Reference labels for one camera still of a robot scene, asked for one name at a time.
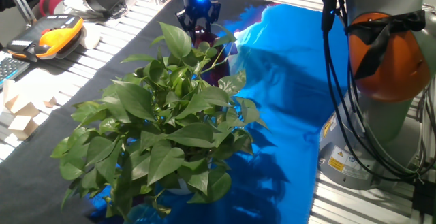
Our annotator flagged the red plastic object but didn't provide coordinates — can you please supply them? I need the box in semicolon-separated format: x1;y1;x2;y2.
38;0;69;17

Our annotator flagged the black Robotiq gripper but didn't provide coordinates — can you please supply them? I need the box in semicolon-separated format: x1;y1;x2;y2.
175;0;222;34

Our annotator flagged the white plant pot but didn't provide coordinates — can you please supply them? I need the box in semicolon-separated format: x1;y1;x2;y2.
166;178;194;196

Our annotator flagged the black connector box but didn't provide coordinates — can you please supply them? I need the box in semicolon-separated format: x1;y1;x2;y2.
411;179;436;217

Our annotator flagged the black ribbon strap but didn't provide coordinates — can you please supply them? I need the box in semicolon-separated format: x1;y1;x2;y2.
345;10;427;81

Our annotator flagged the black computer keyboard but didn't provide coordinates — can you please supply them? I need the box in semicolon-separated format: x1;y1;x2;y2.
0;56;31;89

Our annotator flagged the wooden cube block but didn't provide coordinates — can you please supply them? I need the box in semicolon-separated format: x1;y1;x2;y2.
7;114;39;140

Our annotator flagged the dark red watering can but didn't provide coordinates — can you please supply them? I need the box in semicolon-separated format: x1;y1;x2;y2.
192;26;231;86

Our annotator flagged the green pothos plant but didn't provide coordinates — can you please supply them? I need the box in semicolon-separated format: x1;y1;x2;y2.
50;21;270;220

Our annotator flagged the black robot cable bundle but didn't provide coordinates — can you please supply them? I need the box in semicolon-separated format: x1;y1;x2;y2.
322;0;436;184

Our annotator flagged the wooden wedge block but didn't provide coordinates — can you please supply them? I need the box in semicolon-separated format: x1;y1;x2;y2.
3;94;40;118

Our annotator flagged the orange black teach pendant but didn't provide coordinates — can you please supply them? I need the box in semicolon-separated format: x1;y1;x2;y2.
6;13;85;63

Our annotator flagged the blue and grey printed cloth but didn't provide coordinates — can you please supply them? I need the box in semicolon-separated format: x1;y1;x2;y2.
0;0;352;224

